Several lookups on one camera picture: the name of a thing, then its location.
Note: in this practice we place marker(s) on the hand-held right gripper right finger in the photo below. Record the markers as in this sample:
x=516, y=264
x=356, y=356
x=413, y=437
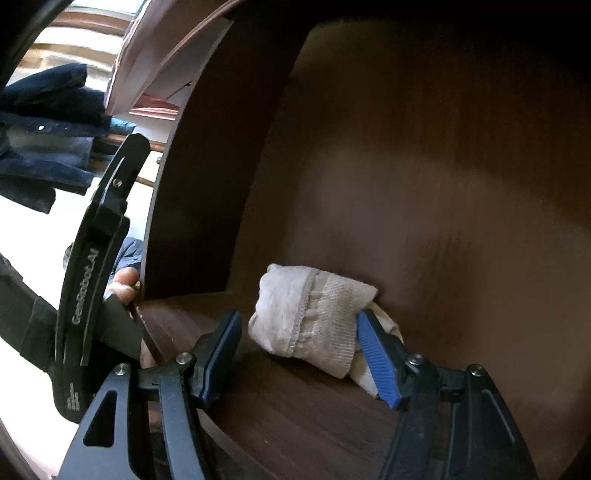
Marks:
x=376, y=360

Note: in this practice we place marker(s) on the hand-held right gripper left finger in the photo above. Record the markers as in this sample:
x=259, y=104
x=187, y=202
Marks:
x=221, y=355

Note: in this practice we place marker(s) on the navy hanging jacket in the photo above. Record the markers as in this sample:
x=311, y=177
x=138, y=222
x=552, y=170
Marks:
x=41, y=138

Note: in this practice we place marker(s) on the pink striped cloth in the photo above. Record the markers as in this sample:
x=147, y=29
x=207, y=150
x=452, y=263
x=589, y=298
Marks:
x=138, y=60

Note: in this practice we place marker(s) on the grey-white sock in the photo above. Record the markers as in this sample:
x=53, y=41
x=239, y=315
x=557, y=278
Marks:
x=314, y=323

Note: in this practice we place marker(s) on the dark wooden dresser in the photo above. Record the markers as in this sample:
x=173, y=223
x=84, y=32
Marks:
x=203, y=37

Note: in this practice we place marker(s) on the wooden coat rack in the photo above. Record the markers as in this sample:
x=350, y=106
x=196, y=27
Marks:
x=147, y=181

